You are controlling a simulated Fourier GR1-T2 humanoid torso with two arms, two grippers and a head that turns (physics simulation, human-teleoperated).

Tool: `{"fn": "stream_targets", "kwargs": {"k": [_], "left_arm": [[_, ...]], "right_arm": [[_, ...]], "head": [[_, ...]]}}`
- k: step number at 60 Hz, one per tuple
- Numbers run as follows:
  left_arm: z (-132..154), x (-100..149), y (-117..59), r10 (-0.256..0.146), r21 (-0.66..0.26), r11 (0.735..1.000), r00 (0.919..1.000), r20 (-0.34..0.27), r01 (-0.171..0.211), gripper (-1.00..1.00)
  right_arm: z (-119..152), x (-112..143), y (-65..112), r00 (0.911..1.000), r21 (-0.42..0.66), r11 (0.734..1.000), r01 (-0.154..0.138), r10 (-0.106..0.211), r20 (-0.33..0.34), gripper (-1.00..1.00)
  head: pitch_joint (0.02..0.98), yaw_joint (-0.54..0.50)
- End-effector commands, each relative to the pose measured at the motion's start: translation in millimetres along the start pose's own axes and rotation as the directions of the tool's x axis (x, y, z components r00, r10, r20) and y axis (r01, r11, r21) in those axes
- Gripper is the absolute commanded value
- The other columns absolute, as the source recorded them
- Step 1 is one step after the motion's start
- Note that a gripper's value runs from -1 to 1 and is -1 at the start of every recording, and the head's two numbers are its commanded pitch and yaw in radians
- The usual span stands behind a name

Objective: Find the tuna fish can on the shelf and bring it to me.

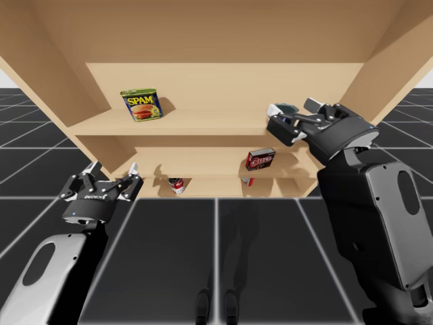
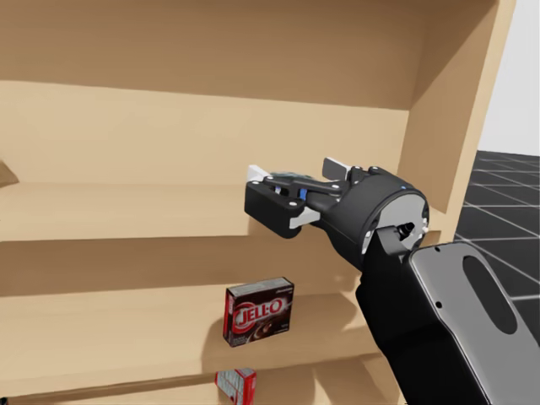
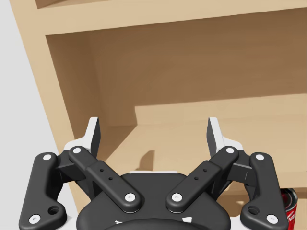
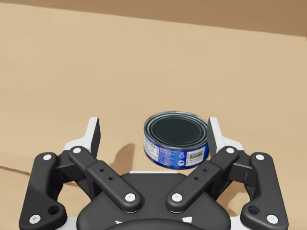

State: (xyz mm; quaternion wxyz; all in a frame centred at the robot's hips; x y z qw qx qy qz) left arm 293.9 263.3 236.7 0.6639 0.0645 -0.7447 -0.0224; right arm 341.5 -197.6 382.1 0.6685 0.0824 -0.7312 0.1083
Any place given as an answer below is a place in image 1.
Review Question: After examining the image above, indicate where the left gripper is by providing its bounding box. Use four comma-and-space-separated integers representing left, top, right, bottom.
59, 161, 145, 225

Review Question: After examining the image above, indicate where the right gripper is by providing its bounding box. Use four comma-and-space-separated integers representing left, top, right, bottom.
266, 97, 380, 167

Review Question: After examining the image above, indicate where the red and white can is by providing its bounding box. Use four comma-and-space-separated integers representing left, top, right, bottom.
168, 177, 185, 196

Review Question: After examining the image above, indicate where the green and blue rectangular can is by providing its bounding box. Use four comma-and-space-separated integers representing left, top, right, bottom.
120, 87, 164, 123

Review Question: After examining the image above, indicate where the pale wooden shelf unit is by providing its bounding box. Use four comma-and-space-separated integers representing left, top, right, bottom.
0, 0, 433, 199

